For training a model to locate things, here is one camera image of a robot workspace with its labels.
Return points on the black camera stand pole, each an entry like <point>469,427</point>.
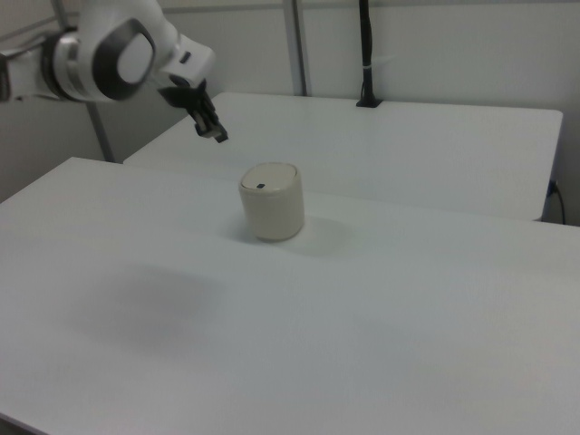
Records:
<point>368,59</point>

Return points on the cream trash bin with lid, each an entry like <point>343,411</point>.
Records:
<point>272,208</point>

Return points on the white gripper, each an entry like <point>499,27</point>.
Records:
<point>186,61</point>

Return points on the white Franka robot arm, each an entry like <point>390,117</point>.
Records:
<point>104,54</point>

